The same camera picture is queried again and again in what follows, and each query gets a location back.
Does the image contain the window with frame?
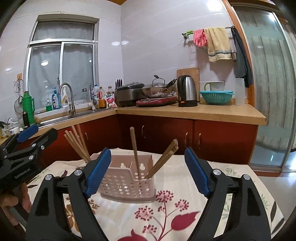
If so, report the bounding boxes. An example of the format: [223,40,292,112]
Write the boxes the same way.
[24,14,99,111]

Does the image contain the steel kitchen faucet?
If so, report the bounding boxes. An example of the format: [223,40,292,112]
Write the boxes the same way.
[58,82,77,115]

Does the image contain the person's left hand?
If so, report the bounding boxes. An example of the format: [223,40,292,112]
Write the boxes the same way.
[1,183,32,213]

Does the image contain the white spray bottle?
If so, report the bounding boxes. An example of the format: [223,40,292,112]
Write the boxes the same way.
[61,86,69,108]

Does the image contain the red kitchen cabinets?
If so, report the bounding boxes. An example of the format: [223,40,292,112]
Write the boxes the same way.
[14,113,259,176]

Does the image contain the pink rubber glove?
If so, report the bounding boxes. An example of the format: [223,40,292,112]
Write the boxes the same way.
[193,29,207,47]

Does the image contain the wooden cutting board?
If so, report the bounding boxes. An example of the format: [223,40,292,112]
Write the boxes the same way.
[176,67,200,103]

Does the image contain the red white snack bag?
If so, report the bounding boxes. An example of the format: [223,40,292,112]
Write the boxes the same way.
[104,93,117,108]

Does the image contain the wooden chopstick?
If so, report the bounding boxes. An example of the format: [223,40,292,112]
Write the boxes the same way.
[76,124,90,157]
[63,133,90,163]
[145,138,179,179]
[70,126,90,163]
[145,145,179,179]
[65,130,90,162]
[130,126,140,180]

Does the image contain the black knife block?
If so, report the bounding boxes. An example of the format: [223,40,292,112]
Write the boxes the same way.
[114,79,122,106]

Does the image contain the teal plastic colander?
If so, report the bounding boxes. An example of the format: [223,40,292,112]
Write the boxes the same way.
[200,90,234,105]

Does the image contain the white plastic cup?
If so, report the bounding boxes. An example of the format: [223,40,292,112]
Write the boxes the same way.
[235,78,245,106]

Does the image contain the steel wok with lid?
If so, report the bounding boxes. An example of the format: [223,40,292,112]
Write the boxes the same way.
[140,75,177,99]

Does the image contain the small green soap bottle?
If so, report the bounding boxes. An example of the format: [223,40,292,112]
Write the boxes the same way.
[46,98,52,112]

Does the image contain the red induction cooktop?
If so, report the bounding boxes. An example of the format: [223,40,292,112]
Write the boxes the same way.
[136,96,178,107]

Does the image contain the black rice cooker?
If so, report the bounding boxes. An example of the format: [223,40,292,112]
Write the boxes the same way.
[115,82,144,107]

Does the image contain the steel electric kettle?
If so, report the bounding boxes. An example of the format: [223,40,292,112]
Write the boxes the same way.
[177,75,198,108]

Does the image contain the yellow hanging towel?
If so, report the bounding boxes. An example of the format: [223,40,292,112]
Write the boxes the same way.
[204,27,232,62]

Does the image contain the orange oil bottle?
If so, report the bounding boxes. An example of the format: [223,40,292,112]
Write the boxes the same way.
[98,86,107,109]

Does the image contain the glass sliding door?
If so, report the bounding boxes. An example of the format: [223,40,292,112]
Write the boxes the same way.
[223,1,295,172]

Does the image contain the blue detergent bottle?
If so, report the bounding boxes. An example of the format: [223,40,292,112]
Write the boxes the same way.
[52,87,61,110]

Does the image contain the green thermos jug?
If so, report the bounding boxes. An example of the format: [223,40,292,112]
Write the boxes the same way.
[22,91,35,124]

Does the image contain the dark grey hanging cloth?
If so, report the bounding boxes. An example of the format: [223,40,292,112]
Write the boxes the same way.
[231,26,253,88]

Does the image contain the wooden countertop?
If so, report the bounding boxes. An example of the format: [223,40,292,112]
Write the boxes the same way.
[28,103,267,143]

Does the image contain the pink perforated utensil holder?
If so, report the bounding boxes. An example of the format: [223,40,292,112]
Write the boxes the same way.
[98,154,156,203]

